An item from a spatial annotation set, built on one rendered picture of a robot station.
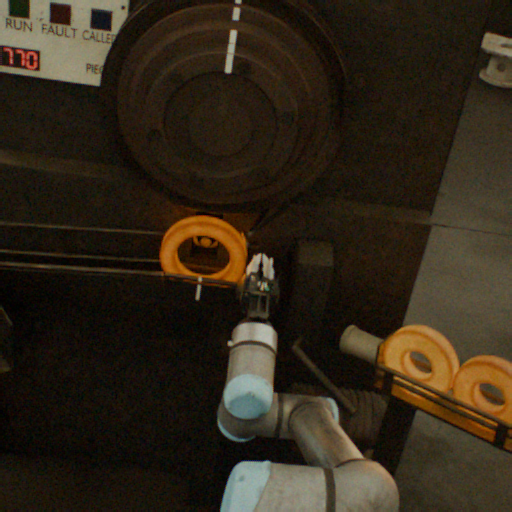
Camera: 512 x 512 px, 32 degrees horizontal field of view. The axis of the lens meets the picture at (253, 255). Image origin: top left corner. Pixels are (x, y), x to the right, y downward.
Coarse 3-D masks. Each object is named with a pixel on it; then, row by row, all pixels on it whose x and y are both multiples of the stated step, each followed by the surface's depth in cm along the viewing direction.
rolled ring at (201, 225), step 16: (176, 224) 188; (192, 224) 185; (208, 224) 185; (224, 224) 187; (176, 240) 187; (224, 240) 187; (240, 240) 188; (160, 256) 190; (176, 256) 192; (240, 256) 189; (176, 272) 192; (192, 272) 195; (224, 272) 193; (240, 272) 191
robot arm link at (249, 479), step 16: (240, 464) 124; (256, 464) 123; (272, 464) 124; (240, 480) 121; (256, 480) 120; (272, 480) 120; (288, 480) 121; (304, 480) 121; (320, 480) 121; (224, 496) 127; (240, 496) 118; (256, 496) 118; (272, 496) 119; (288, 496) 119; (304, 496) 119; (320, 496) 120; (336, 496) 120
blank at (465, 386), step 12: (468, 360) 173; (480, 360) 169; (492, 360) 168; (504, 360) 168; (456, 372) 173; (468, 372) 171; (480, 372) 169; (492, 372) 167; (504, 372) 166; (456, 384) 174; (468, 384) 172; (492, 384) 168; (504, 384) 167; (456, 396) 175; (468, 396) 173; (480, 396) 174; (504, 396) 168; (480, 408) 172; (492, 408) 172; (504, 408) 169
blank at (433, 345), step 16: (400, 336) 178; (416, 336) 175; (432, 336) 174; (384, 352) 181; (400, 352) 179; (432, 352) 174; (448, 352) 173; (400, 368) 181; (416, 368) 182; (432, 368) 176; (448, 368) 173; (432, 384) 177; (448, 384) 175
